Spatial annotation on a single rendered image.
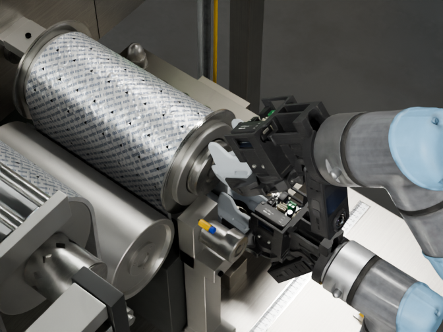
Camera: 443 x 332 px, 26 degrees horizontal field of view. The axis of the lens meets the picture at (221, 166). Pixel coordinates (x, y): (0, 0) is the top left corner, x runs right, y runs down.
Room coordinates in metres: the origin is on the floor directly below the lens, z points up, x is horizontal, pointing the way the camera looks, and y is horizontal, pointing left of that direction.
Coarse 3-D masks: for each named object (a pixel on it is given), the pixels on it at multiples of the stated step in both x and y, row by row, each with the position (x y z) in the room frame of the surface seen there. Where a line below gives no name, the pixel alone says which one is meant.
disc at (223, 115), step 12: (204, 120) 0.73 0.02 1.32; (216, 120) 0.75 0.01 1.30; (228, 120) 0.77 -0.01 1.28; (192, 132) 0.72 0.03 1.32; (180, 144) 0.70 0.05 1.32; (180, 156) 0.70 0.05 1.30; (168, 168) 0.68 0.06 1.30; (168, 180) 0.68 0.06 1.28; (168, 192) 0.68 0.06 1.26; (168, 204) 0.67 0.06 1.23; (180, 204) 0.69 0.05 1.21
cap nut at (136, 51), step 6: (132, 48) 1.10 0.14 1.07; (138, 48) 1.10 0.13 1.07; (132, 54) 1.09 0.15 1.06; (138, 54) 1.09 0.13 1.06; (144, 54) 1.10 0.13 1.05; (132, 60) 1.09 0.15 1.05; (138, 60) 1.09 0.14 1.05; (144, 60) 1.09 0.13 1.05; (138, 66) 1.09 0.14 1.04; (144, 66) 1.09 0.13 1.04
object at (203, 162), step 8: (224, 144) 0.73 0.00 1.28; (200, 152) 0.71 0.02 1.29; (208, 152) 0.71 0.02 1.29; (200, 160) 0.70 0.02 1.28; (208, 160) 0.71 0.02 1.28; (192, 168) 0.70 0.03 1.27; (200, 168) 0.70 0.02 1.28; (208, 168) 0.70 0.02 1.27; (192, 176) 0.69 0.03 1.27; (200, 176) 0.69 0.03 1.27; (208, 176) 0.71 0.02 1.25; (192, 184) 0.69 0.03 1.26; (200, 184) 0.69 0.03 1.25; (208, 184) 0.70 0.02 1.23; (216, 184) 0.72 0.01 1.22; (192, 192) 0.69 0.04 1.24; (200, 192) 0.69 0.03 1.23; (208, 192) 0.70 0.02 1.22
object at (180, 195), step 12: (36, 60) 0.85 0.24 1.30; (24, 84) 0.84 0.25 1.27; (204, 132) 0.73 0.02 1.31; (216, 132) 0.74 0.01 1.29; (228, 132) 0.76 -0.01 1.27; (192, 144) 0.71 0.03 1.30; (204, 144) 0.72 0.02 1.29; (192, 156) 0.70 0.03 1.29; (180, 168) 0.69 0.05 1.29; (180, 180) 0.68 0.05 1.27; (180, 192) 0.68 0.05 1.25
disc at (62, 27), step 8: (56, 24) 0.90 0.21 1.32; (64, 24) 0.90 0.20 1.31; (72, 24) 0.91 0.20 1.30; (80, 24) 0.93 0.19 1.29; (48, 32) 0.88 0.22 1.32; (56, 32) 0.89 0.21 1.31; (64, 32) 0.90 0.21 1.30; (88, 32) 0.94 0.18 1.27; (40, 40) 0.87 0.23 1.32; (48, 40) 0.88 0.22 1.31; (32, 48) 0.86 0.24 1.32; (40, 48) 0.87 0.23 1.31; (24, 56) 0.85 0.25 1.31; (32, 56) 0.86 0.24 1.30; (24, 64) 0.85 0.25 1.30; (16, 72) 0.84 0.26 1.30; (24, 72) 0.84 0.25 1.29; (16, 80) 0.83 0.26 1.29; (24, 80) 0.84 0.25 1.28; (16, 88) 0.83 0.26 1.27; (16, 96) 0.83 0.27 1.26; (24, 96) 0.84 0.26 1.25; (16, 104) 0.82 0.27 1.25; (24, 104) 0.83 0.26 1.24; (24, 112) 0.83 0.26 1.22
